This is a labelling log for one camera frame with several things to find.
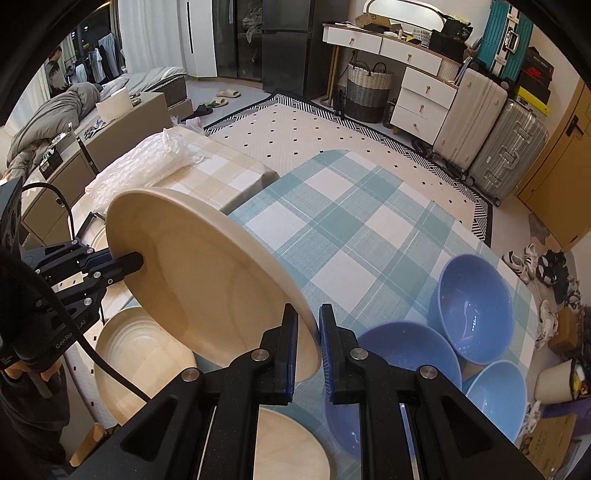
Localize glass door wardrobe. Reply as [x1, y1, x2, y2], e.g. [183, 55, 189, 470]
[212, 0, 263, 82]

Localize oval mirror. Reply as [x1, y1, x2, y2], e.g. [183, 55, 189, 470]
[363, 0, 449, 31]

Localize woven laundry basket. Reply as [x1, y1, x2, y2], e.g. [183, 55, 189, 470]
[345, 61, 394, 123]

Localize white drawer cabinet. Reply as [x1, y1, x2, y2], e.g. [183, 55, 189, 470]
[391, 68, 458, 145]

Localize silver suitcase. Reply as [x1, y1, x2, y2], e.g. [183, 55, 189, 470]
[468, 99, 548, 206]

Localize beige suitcase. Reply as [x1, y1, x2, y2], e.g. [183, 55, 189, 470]
[433, 69, 508, 173]

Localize grey blanket on sofa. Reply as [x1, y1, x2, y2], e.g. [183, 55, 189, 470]
[4, 66, 188, 176]

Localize white trash bin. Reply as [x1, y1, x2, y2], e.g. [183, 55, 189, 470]
[534, 359, 590, 405]

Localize black refrigerator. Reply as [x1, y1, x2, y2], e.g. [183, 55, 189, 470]
[262, 0, 349, 99]

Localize dark blue bowl front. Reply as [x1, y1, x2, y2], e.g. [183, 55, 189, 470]
[321, 321, 462, 457]

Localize bubble wrap bag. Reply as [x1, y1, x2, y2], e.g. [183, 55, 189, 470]
[85, 129, 205, 214]

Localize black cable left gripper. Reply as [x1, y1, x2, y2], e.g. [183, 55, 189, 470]
[20, 182, 153, 405]

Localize wooden door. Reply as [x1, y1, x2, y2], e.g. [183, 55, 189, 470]
[518, 81, 590, 249]

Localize light blue bowl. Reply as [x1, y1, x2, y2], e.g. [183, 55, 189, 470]
[462, 360, 528, 442]

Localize cardboard box on floor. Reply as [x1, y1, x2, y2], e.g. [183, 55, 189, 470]
[519, 414, 577, 479]

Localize white dressing desk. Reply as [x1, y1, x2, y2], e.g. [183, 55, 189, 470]
[322, 24, 460, 110]

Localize stacked shoe boxes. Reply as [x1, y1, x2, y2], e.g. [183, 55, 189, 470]
[514, 46, 555, 117]

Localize teal suitcase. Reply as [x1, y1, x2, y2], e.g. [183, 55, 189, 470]
[477, 1, 533, 82]

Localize large beige plate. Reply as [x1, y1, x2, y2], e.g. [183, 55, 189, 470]
[94, 307, 197, 425]

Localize dark blue bowl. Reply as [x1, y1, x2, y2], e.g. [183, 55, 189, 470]
[321, 321, 462, 457]
[428, 254, 515, 366]

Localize beige checkered tablecloth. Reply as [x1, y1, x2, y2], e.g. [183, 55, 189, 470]
[68, 126, 282, 324]

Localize teal checkered tablecloth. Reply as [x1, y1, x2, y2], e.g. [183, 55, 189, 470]
[197, 149, 541, 480]

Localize person left hand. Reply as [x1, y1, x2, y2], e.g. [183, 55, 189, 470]
[4, 357, 63, 384]

